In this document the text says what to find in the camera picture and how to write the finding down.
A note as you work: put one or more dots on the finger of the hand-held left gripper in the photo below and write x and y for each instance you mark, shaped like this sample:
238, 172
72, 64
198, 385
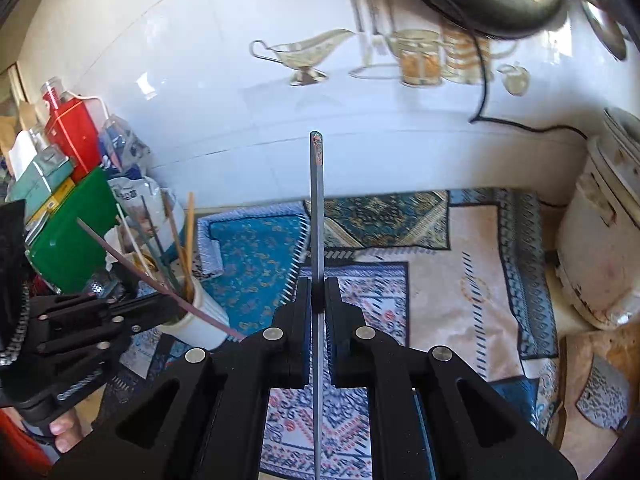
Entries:
80, 350
100, 310

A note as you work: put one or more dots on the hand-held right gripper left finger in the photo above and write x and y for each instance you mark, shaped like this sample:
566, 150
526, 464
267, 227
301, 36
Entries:
295, 355

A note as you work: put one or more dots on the pink chopstick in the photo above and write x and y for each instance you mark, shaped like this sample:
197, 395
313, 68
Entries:
125, 260

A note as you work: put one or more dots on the wooden chopstick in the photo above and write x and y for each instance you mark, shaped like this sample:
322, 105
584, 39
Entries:
175, 240
190, 240

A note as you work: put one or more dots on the teal chopstick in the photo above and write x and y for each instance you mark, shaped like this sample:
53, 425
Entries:
156, 235

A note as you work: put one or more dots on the grey patterned cloth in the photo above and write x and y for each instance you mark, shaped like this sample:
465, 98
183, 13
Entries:
602, 390

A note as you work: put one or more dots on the red tin box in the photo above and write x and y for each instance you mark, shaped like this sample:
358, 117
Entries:
75, 135

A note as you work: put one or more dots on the yellow box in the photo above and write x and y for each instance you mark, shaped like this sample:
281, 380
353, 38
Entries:
52, 202

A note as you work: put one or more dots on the white cup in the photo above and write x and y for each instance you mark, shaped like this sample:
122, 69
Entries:
200, 325

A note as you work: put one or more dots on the round metal spoon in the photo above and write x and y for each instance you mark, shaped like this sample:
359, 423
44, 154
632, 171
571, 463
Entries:
605, 20

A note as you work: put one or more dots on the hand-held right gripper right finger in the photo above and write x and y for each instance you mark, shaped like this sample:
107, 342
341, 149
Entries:
345, 355

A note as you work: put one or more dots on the grey chopstick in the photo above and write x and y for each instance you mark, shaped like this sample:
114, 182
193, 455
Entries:
316, 210

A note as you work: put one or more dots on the white chopstick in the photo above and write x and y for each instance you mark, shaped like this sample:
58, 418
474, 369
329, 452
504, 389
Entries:
132, 237

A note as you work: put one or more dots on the person's left hand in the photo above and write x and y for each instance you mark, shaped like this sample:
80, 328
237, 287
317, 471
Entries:
65, 432

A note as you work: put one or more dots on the white rice cooker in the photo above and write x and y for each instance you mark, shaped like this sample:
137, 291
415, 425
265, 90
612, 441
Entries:
605, 230

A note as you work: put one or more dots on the teal tissue box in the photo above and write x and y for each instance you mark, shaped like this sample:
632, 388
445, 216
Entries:
42, 175

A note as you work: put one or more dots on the red can with white lid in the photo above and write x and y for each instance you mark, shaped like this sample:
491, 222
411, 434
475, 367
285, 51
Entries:
52, 92

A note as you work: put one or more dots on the gold spoon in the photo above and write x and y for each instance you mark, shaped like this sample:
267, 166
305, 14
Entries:
145, 263

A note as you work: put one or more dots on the person's left forearm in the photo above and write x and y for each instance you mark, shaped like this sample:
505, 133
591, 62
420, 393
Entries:
20, 445

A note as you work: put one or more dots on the blue and white plastic bag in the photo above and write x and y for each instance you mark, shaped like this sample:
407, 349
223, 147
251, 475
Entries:
130, 170

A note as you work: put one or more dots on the patchwork patterned mat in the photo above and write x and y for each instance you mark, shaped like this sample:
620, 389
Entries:
450, 285

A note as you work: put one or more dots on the dark chopstick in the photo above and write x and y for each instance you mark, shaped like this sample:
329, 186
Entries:
165, 265

